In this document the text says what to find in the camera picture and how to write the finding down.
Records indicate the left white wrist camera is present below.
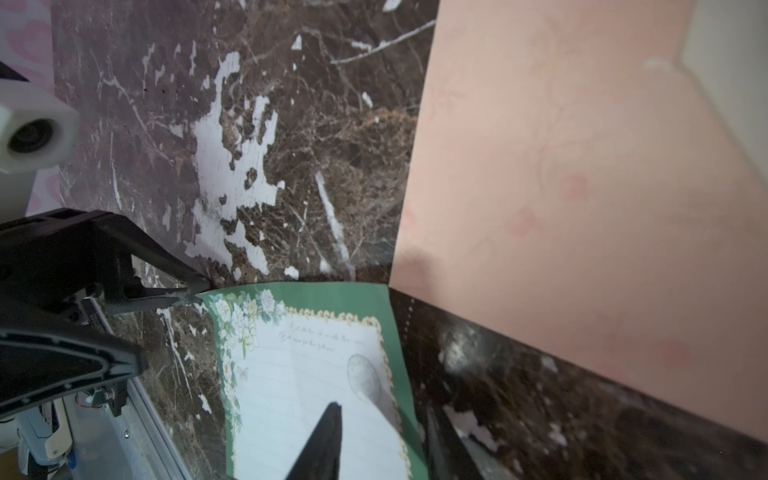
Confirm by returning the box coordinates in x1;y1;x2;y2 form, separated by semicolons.
1;79;81;175

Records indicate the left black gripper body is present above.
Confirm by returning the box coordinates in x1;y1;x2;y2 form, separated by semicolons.
1;208;138;312

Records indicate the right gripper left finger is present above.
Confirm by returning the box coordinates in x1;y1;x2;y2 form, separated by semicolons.
286;402;342;480

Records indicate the green floral letter paper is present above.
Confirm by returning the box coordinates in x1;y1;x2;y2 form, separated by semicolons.
202;282;428;479

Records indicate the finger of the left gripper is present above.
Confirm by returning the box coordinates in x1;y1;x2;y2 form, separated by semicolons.
1;299;148;418
95;212;211;314

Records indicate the pink envelope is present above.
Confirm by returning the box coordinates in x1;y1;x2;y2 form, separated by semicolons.
390;1;767;440

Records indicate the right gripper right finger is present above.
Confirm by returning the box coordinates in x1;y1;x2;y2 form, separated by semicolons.
425;405;483;480

